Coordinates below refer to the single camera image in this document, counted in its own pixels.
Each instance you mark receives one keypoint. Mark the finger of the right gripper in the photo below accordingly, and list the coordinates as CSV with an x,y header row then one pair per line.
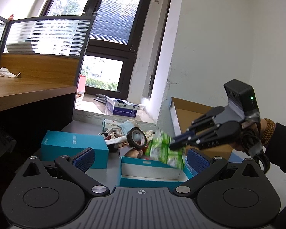
x,y
206,121
195,137

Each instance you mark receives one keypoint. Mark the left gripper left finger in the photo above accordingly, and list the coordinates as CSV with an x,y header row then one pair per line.
x,y
74,168

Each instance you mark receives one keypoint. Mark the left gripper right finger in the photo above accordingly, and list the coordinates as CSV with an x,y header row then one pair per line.
x,y
207,168

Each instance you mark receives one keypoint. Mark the green tissue packs bundle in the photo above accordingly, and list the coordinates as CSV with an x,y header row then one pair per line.
x,y
158,149

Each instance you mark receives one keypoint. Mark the black tape roll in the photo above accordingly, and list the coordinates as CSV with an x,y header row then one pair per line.
x,y
136,138

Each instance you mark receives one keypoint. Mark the person's right hand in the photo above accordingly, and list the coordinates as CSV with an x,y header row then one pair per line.
x,y
250,136

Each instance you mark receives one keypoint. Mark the teal box lid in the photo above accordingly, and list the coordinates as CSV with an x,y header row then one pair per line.
x,y
55,144

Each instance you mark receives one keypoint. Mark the white wet wipes pack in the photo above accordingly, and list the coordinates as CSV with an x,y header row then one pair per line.
x,y
109,124

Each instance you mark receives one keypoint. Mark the open teal box base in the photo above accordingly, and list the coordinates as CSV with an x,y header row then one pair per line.
x,y
146,173

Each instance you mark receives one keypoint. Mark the light blue cloth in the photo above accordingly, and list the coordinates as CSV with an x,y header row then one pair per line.
x,y
127,126

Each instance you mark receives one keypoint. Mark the blue glove box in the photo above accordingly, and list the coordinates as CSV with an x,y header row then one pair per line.
x,y
121,107

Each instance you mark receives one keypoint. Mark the red white container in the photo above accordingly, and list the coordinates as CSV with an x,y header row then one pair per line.
x,y
80,90

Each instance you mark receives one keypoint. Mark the wooden desk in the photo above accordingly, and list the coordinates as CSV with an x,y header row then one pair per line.
x,y
26,90

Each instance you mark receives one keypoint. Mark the crumpled white tissue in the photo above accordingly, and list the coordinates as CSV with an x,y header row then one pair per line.
x,y
4,72

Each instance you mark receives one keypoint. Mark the desk partition screen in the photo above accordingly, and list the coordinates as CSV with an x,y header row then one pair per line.
x,y
50,48

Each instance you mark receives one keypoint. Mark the black camera box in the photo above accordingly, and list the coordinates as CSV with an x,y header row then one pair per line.
x,y
241,94

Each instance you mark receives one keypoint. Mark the window frame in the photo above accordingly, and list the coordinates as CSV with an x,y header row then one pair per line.
x,y
121,43

